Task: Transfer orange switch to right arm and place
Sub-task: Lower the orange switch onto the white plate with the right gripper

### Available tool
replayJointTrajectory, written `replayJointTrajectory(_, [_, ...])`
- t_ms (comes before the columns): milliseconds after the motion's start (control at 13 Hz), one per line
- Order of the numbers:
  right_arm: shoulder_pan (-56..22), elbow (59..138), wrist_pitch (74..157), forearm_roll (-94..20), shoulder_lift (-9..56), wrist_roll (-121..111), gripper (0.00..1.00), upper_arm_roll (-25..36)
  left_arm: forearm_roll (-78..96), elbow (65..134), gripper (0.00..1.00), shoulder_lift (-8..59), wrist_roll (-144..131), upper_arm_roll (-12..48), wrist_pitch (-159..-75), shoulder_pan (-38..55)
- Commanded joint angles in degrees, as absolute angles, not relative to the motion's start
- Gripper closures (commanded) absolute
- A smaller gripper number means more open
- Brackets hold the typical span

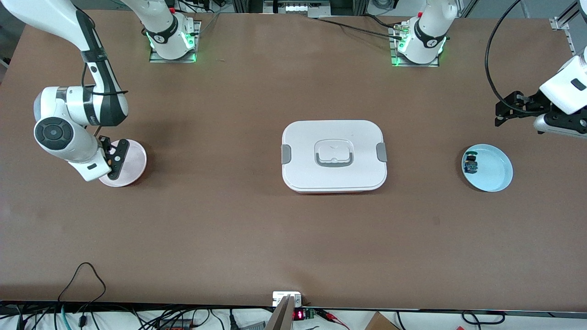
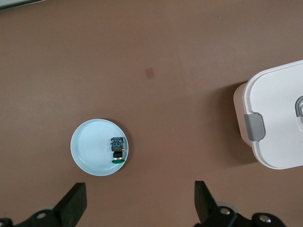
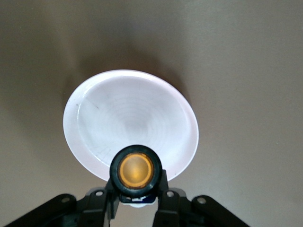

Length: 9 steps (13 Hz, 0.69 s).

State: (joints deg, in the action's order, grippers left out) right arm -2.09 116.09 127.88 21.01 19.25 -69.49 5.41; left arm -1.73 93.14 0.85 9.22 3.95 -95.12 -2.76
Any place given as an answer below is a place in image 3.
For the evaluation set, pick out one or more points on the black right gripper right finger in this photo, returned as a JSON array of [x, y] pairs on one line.
[[172, 208]]

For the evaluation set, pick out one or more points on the orange push button switch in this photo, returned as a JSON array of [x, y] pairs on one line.
[[136, 169]]

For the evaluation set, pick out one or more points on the pink round plate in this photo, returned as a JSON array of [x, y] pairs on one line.
[[130, 106]]

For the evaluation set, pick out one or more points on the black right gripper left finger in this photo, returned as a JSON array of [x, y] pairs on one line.
[[94, 208]]

